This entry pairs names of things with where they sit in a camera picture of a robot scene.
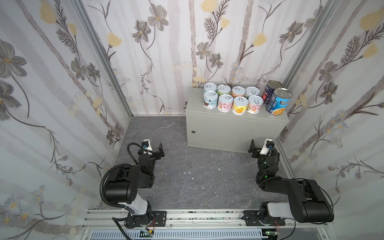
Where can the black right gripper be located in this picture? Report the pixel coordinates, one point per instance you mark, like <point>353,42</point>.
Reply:
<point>259,151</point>

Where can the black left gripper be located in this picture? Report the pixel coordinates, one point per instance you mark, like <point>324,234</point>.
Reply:
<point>153,153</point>

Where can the yellow small can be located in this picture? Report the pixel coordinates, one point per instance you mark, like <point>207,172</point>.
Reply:
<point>240,105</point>

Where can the brown-label small can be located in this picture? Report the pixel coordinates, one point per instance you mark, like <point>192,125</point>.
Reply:
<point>255,104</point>

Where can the pink small can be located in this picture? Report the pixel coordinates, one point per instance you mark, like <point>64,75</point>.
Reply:
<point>225,103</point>

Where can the blue soup can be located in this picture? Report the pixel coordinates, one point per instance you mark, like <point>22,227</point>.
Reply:
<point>279,101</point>

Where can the grey-label small can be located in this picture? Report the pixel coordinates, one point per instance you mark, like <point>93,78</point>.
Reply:
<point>252,91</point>

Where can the orange small can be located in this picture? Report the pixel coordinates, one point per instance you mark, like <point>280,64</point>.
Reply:
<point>238,92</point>

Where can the red and navy tall can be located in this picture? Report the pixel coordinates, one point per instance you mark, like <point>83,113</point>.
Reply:
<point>269,90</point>

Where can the white can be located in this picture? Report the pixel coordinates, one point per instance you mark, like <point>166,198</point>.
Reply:
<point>210,99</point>

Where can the green small can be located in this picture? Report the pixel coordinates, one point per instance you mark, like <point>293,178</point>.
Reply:
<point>223,89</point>

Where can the teal small can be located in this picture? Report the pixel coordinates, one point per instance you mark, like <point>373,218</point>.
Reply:
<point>209,87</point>

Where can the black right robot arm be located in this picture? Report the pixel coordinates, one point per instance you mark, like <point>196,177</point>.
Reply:
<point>307,201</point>

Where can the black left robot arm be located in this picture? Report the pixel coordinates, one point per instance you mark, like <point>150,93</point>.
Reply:
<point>119,186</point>

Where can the grey metal cabinet box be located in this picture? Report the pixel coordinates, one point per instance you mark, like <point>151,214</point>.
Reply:
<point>215,130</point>

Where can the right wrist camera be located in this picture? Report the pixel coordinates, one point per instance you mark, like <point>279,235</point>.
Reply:
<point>268,144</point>

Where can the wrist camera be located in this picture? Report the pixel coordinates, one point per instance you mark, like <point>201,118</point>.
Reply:
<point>268,144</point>
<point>146,144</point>

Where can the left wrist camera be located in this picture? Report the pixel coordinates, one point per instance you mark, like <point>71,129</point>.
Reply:
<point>146,144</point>

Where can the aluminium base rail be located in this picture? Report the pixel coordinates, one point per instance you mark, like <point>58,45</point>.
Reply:
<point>100,224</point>

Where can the white slotted cable duct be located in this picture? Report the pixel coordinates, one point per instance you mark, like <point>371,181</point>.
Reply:
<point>198,234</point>

